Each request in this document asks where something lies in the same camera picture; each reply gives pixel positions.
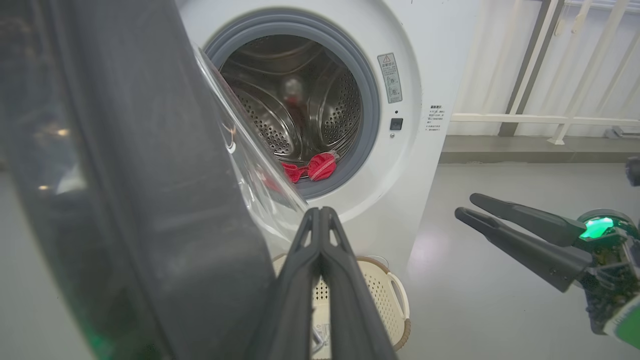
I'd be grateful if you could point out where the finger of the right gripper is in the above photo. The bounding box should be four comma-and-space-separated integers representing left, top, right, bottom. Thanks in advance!
454, 207, 593, 293
470, 193, 587, 247

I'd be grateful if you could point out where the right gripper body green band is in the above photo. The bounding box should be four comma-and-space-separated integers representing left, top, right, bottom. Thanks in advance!
575, 209, 640, 351

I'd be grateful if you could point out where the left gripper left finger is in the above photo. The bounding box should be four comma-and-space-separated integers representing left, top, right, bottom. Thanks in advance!
245, 207, 322, 360

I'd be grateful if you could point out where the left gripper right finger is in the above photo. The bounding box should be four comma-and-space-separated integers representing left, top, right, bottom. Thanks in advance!
320, 206, 398, 360

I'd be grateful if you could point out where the red and white garment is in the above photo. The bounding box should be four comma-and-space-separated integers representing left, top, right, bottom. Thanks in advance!
280, 151, 341, 184

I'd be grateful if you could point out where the round washing machine door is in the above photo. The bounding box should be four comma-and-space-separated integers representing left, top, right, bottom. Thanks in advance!
0, 0, 311, 360

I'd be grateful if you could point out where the cream perforated laundry basket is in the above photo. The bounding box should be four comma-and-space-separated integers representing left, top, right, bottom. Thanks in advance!
272, 254, 412, 360

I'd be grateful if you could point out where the white front-load washing machine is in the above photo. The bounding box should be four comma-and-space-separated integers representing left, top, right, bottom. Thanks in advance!
175, 0, 483, 281

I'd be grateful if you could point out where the white metal railing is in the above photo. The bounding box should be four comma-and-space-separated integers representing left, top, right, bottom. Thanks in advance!
450, 0, 640, 146

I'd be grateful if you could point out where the white curtain behind railing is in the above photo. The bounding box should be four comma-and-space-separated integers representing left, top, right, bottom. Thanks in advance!
447, 0, 640, 137

